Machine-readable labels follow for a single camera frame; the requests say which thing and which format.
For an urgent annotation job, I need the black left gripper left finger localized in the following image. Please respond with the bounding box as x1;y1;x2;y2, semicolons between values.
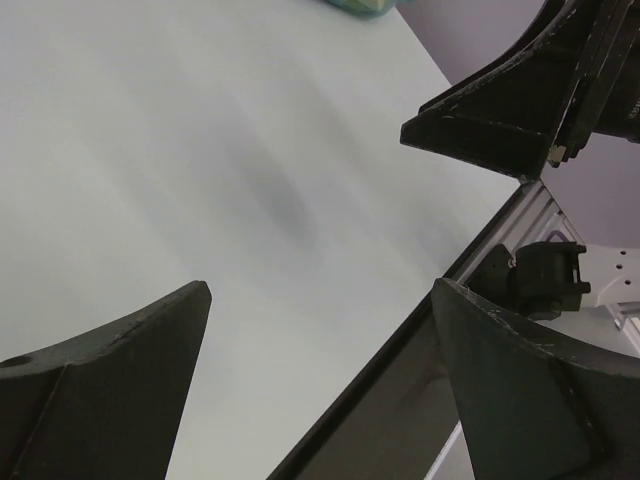
1;281;212;479

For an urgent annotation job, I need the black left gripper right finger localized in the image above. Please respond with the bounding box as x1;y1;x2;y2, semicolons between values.
431;278;639;479

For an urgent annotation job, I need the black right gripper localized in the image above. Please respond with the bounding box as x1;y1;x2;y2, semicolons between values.
400;1;639;179

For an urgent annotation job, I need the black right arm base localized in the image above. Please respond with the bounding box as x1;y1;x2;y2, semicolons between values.
467;242;591;321

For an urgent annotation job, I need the teal plastic basin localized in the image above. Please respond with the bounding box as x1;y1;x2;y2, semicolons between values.
325;0;399;19

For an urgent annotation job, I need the aluminium front frame rail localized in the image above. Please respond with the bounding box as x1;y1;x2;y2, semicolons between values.
444;181;583;283

